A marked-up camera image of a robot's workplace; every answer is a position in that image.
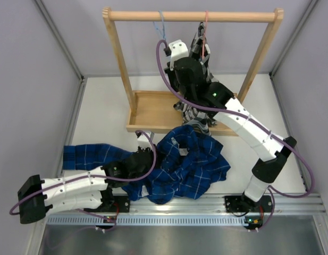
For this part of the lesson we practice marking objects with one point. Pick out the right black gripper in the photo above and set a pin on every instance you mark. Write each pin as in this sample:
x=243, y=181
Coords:
x=170, y=74

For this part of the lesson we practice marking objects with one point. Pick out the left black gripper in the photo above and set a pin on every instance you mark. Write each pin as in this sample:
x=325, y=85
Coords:
x=151, y=151

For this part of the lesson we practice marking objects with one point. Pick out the light blue wire hanger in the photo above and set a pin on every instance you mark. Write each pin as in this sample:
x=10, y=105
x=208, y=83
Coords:
x=160, y=30

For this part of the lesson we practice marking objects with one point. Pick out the blue plaid shirt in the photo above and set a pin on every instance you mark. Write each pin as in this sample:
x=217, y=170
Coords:
x=188, y=162

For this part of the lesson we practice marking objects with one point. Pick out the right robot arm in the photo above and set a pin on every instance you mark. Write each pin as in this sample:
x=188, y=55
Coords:
x=223, y=106

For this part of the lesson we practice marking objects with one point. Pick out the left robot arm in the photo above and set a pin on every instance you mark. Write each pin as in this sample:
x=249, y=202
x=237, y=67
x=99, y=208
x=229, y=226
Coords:
x=39, y=198

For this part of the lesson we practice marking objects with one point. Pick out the black white plaid shirt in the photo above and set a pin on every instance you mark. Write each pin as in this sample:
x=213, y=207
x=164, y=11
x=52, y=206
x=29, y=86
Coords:
x=200, y=51

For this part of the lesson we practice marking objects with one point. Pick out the wooden clothes rack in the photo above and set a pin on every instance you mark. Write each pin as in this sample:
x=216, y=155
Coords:
x=153, y=110

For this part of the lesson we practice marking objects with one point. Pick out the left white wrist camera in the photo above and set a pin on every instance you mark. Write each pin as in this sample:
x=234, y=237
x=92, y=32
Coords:
x=144, y=139

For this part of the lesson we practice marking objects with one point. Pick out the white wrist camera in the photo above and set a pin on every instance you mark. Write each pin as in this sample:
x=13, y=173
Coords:
x=174, y=51
x=144, y=139

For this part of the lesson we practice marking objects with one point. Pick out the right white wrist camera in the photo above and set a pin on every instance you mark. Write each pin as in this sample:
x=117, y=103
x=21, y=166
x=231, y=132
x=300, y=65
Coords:
x=174, y=51

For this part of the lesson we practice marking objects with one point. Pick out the perforated cable duct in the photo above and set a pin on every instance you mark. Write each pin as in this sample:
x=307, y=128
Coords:
x=131, y=220

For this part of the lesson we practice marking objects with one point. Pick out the pink wire hanger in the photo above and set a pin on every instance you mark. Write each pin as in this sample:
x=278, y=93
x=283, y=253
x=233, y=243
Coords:
x=205, y=34

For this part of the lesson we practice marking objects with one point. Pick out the aluminium mounting rail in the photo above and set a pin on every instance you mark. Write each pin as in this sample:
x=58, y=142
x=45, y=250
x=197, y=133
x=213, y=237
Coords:
x=214, y=204

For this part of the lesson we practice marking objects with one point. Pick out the left aluminium frame post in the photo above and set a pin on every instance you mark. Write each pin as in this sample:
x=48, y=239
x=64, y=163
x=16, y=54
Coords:
x=41, y=7

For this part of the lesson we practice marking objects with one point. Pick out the aluminium frame post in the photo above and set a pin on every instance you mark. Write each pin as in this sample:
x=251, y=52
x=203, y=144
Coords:
x=293, y=37
x=41, y=7

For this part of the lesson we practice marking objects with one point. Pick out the right aluminium frame post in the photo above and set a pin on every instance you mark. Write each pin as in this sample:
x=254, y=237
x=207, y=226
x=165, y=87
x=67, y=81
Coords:
x=293, y=37

